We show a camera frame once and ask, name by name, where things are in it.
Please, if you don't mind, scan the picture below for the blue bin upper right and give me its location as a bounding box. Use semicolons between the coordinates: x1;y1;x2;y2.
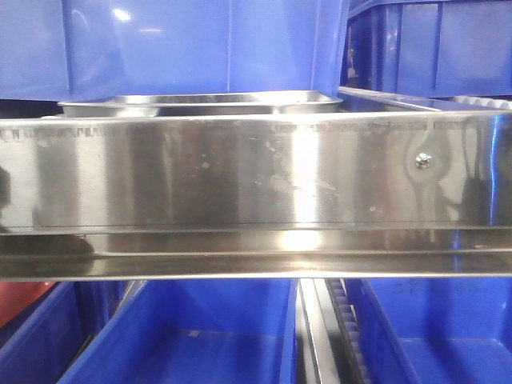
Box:
346;1;511;98

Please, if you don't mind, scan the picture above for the small shiny silver tray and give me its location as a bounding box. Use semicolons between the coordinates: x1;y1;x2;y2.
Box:
58;90;343;118

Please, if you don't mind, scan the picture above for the blue bin lower middle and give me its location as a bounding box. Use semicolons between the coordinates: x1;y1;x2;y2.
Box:
62;278;297;383

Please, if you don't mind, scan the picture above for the blue bin lower right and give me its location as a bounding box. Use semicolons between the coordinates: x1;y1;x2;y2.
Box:
345;278;511;383

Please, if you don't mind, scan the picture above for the black roller track rail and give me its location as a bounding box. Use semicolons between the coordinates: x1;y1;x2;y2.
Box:
295;278;371;383

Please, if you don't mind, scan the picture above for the stainless steel shelf front rail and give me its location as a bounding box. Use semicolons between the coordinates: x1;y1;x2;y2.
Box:
1;110;511;280

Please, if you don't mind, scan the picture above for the blue bin lower left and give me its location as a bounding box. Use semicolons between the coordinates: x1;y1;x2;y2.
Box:
1;281;125;383

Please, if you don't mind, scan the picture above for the blue bin behind tray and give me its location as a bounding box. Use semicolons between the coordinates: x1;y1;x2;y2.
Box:
1;1;349;101

